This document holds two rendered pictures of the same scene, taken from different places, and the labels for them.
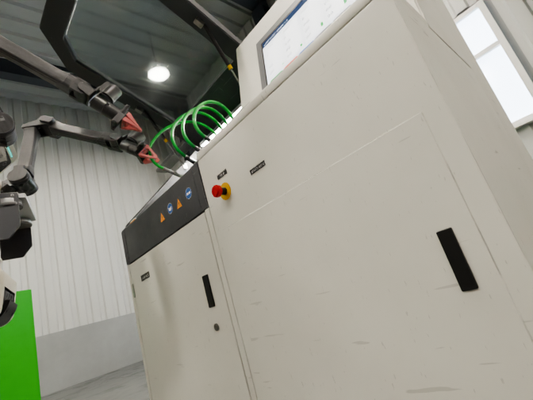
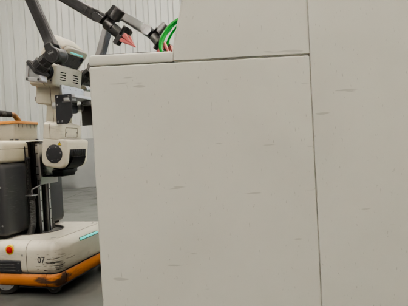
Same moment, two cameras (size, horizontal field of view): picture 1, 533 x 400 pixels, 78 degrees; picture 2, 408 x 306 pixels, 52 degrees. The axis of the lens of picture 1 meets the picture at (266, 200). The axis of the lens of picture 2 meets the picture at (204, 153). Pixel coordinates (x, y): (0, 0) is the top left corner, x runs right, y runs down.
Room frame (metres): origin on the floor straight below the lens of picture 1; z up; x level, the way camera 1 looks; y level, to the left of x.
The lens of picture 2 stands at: (-0.03, -1.33, 0.73)
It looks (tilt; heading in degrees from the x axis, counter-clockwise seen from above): 1 degrees down; 47
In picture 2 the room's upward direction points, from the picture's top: 3 degrees counter-clockwise
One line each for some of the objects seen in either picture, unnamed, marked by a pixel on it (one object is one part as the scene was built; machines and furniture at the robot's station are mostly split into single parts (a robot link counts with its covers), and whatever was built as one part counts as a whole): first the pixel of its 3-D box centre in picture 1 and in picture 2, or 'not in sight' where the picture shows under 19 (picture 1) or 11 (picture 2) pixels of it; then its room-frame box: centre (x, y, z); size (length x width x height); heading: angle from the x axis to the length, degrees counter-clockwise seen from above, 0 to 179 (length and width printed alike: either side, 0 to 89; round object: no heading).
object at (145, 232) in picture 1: (161, 221); not in sight; (1.24, 0.42, 0.87); 0.62 x 0.04 x 0.16; 47
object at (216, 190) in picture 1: (220, 190); not in sight; (0.90, 0.12, 0.80); 0.05 x 0.04 x 0.05; 47
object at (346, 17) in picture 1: (293, 101); (148, 79); (0.83, -0.15, 0.96); 0.70 x 0.22 x 0.03; 47
